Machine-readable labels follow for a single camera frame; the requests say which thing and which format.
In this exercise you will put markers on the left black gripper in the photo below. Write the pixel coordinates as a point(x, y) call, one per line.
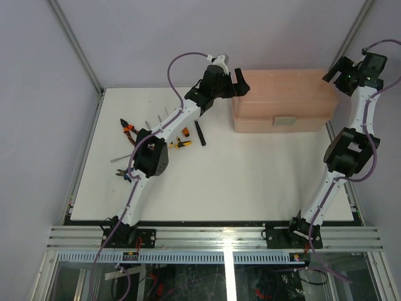
point(229, 88)

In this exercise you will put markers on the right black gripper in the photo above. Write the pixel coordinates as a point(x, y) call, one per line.
point(343, 66)

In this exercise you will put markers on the pink plastic tool box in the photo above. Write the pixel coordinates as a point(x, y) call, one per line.
point(284, 101)

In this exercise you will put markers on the claw hammer black handle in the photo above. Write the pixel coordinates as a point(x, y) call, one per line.
point(200, 133)

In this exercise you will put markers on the orange black pliers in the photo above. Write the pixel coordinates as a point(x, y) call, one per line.
point(128, 129)

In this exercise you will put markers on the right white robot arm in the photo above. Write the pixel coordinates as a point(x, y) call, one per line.
point(354, 146)

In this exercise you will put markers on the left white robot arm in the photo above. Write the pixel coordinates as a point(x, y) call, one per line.
point(150, 157)

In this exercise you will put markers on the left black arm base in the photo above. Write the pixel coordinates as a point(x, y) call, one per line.
point(125, 236)

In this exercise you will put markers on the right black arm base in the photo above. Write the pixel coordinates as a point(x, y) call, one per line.
point(291, 235)

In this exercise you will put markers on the long black orange screwdriver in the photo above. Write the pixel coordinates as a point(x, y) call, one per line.
point(119, 158)

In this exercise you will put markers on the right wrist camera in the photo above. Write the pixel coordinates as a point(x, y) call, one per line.
point(372, 65)

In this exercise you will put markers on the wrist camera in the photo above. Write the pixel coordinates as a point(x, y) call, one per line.
point(220, 60)
point(372, 65)

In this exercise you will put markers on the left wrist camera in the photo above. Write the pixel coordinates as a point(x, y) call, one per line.
point(220, 60)

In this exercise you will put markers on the right aluminium frame post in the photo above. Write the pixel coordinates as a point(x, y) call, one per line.
point(357, 24)

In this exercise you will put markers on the aluminium frame post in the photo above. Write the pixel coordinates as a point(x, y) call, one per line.
point(71, 38)
point(357, 24)

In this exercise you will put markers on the orange handled black screwdriver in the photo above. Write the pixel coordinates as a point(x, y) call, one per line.
point(186, 132)

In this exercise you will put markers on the blue handled cutting pliers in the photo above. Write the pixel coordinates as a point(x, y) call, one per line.
point(124, 174)

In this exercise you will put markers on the left aluminium frame post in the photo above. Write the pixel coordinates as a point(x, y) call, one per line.
point(71, 38)

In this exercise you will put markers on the aluminium mounting rail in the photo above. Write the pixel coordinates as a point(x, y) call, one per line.
point(333, 238)

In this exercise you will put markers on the slotted cable duct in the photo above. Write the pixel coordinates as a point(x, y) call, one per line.
point(181, 257)

